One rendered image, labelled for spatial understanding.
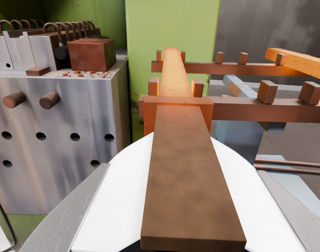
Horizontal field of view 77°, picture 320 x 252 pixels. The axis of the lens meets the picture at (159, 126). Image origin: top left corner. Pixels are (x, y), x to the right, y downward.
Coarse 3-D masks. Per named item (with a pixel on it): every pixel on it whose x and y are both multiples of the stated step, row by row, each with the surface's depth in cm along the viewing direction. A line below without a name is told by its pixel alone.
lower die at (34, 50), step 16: (32, 32) 47; (48, 32) 54; (64, 32) 56; (96, 32) 78; (0, 48) 47; (16, 48) 47; (32, 48) 47; (48, 48) 47; (0, 64) 48; (16, 64) 48; (32, 64) 48; (48, 64) 48; (64, 64) 53
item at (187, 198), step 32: (160, 96) 14; (192, 96) 16; (160, 128) 10; (192, 128) 10; (160, 160) 8; (192, 160) 8; (160, 192) 7; (192, 192) 7; (224, 192) 7; (160, 224) 6; (192, 224) 6; (224, 224) 6
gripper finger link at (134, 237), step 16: (144, 144) 10; (112, 160) 9; (128, 160) 9; (144, 160) 9; (112, 176) 8; (128, 176) 8; (144, 176) 8; (112, 192) 7; (128, 192) 7; (144, 192) 7; (96, 208) 7; (112, 208) 7; (128, 208) 7; (96, 224) 6; (112, 224) 6; (128, 224) 6; (80, 240) 6; (96, 240) 6; (112, 240) 6; (128, 240) 6
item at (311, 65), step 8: (272, 48) 45; (280, 48) 45; (272, 56) 44; (288, 56) 39; (296, 56) 36; (304, 56) 36; (312, 56) 36; (288, 64) 38; (296, 64) 36; (304, 64) 34; (312, 64) 32; (304, 72) 34; (312, 72) 32
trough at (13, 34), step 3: (51, 27) 63; (15, 30) 48; (18, 30) 49; (21, 30) 50; (24, 30) 51; (27, 30) 52; (30, 30) 53; (9, 33) 46; (12, 33) 46; (15, 33) 47; (18, 33) 48; (21, 33) 49; (9, 36) 46; (12, 36) 46; (15, 36) 47; (18, 36) 48
